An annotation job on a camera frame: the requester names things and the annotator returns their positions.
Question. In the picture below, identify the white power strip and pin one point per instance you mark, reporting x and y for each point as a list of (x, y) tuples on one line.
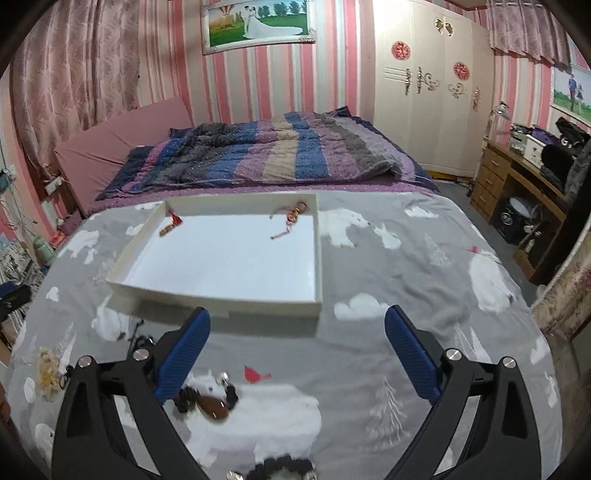
[(53, 185)]

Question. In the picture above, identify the dark clothes pile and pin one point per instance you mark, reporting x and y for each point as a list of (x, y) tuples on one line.
[(563, 157)]

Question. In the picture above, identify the white storage box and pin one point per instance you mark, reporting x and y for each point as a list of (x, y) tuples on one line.
[(535, 147)]

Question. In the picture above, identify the framed wedding photo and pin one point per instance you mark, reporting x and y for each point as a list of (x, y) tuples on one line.
[(258, 23)]

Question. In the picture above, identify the purple dotted bed sheet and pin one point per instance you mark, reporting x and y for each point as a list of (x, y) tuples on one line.
[(129, 198)]

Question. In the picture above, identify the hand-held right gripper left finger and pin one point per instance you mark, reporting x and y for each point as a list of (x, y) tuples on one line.
[(184, 350)]

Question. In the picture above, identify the cream wardrobe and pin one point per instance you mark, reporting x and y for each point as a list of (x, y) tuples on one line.
[(429, 115)]

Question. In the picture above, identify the red paper cutout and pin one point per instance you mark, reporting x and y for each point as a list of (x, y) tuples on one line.
[(400, 50), (461, 70)]

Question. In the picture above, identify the grey polar bear blanket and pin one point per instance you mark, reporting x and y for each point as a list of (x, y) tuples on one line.
[(369, 277)]

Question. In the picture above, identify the striped purple blue quilt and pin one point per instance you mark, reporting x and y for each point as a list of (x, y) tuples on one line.
[(277, 152)]

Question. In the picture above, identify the pink mattress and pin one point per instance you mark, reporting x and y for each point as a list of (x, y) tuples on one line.
[(115, 134)]

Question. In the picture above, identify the black box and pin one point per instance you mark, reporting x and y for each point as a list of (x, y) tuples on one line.
[(512, 221)]

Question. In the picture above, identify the silver desk lamp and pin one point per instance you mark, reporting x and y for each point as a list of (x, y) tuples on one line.
[(501, 110)]

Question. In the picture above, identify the pale yellow scrunchie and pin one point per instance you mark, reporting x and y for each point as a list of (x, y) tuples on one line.
[(48, 374)]

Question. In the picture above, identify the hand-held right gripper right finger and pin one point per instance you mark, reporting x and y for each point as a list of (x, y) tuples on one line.
[(411, 355)]

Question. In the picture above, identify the framed couple photo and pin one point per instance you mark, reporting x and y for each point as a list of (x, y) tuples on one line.
[(572, 92)]

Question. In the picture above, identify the floral cloth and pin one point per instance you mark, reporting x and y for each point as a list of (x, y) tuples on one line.
[(563, 295)]

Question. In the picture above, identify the pink patterned long curtain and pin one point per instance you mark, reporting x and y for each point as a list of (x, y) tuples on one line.
[(74, 69)]

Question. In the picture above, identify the white rectangular tray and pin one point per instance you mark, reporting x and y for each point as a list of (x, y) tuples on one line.
[(221, 249)]

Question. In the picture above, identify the red tassel charm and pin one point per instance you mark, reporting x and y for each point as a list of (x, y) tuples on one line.
[(171, 225)]

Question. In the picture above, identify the pink patterned short curtain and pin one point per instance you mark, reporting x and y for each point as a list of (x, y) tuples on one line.
[(521, 27)]

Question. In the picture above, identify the wooden desk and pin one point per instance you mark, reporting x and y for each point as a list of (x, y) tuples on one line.
[(489, 175)]

